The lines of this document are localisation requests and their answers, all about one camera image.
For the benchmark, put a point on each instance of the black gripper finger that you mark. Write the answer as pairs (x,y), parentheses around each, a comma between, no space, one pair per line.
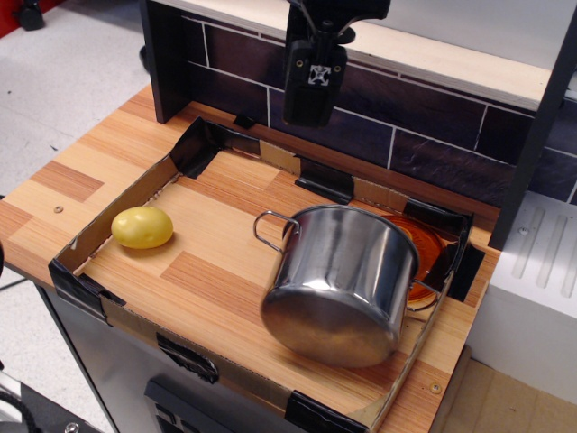
(312,86)

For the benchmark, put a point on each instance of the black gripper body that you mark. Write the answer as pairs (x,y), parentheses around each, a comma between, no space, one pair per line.
(317,20)

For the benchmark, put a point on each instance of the stainless steel pot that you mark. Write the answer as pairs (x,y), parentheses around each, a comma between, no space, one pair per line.
(338,292)

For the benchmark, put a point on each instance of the cardboard fence with black tape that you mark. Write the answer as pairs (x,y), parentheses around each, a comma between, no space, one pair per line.
(186,312)

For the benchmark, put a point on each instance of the dark brick backsplash panel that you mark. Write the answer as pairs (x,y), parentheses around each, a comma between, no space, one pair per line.
(483,128)

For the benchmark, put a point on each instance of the orange glass lid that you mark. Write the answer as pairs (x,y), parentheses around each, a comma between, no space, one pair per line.
(434,261)

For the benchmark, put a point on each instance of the yellow potato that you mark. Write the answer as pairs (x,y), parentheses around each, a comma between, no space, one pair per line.
(142,228)

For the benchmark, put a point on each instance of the black caster wheel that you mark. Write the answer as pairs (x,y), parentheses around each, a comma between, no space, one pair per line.
(29,15)

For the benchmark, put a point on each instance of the white dish drainer sink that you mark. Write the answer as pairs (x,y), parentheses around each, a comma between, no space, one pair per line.
(526,324)

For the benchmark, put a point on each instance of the black oven control panel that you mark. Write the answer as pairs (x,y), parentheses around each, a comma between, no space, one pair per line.
(200,410)

